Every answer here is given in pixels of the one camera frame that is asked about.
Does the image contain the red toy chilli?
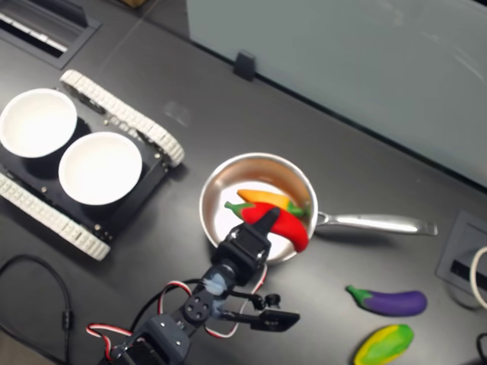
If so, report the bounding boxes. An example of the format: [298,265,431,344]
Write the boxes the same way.
[224,201,310,252]

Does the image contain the yellow green toy corn cob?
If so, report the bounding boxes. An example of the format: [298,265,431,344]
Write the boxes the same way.
[353,324,415,365]

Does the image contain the orange toy carrot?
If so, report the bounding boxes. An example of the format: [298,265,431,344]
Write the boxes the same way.
[237,189,311,218]

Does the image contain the pale grey putty lump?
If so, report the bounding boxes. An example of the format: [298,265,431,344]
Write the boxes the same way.
[202,273,230,297]

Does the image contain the purple toy aubergine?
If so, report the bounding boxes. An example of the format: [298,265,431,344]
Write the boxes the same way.
[345,284,428,316]

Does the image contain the white bowl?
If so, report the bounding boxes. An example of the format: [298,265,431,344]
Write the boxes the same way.
[0,87,79,159]
[58,132,144,207]

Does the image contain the frosted glass partition panel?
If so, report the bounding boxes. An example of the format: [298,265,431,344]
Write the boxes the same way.
[186,0,487,188]

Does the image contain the black vehicle with white tracks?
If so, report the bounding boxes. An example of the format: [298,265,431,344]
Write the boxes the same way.
[0,69,186,262]

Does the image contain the steel pan with long handle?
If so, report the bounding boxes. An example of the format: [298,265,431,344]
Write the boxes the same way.
[199,152,438,267]

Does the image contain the black partition bracket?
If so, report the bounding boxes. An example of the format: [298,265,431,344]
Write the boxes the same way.
[232,51,256,81]

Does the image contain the long black cable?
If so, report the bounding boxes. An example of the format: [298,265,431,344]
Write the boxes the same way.
[0,255,73,365]

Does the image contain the grey recessed cable box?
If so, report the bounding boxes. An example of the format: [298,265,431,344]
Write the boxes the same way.
[435,208,487,294]

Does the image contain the white cable loop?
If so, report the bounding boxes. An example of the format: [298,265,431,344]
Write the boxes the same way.
[469,246,487,309]

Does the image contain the black recessed cable tray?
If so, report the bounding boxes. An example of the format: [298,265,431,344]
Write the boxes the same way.
[0,0,103,70]

